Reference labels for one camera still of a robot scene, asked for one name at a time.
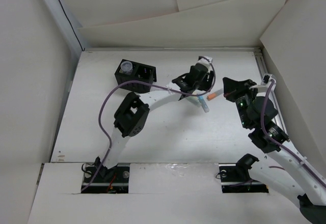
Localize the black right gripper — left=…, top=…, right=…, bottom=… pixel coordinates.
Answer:
left=222, top=76, right=259, bottom=128

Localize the orange capped lead case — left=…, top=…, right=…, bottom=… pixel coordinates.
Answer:
left=207, top=89, right=224, bottom=101

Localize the clear jar of paper clips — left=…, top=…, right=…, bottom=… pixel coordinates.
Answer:
left=120, top=61, right=133, bottom=74

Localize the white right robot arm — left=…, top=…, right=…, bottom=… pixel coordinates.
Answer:
left=223, top=74, right=325, bottom=223

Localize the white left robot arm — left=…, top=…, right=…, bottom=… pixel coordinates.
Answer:
left=94, top=57, right=216, bottom=182

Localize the blue highlighter pen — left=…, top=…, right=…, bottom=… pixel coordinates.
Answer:
left=198, top=96, right=209, bottom=113

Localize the green highlighter pen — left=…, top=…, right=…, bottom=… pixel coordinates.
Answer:
left=187, top=96, right=201, bottom=107

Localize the black slotted organizer box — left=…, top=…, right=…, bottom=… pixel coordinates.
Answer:
left=115, top=59, right=157, bottom=94

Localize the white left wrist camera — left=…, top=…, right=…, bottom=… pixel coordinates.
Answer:
left=197, top=55, right=213, bottom=70

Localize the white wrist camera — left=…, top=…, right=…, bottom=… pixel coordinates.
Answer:
left=197, top=55, right=213, bottom=70
left=250, top=73, right=277, bottom=93

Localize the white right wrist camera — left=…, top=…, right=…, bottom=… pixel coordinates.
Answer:
left=250, top=73, right=277, bottom=93

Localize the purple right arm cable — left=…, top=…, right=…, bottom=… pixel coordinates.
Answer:
left=261, top=77, right=326, bottom=184

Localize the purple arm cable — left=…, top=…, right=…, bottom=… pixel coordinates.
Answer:
left=261, top=77, right=326, bottom=184
left=80, top=55, right=216, bottom=191

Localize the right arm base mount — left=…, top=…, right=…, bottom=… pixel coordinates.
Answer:
left=215, top=154, right=269, bottom=193

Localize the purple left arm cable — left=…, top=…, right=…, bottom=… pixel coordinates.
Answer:
left=80, top=55, right=216, bottom=191

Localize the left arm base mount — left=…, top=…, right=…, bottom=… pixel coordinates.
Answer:
left=81, top=157, right=130, bottom=194

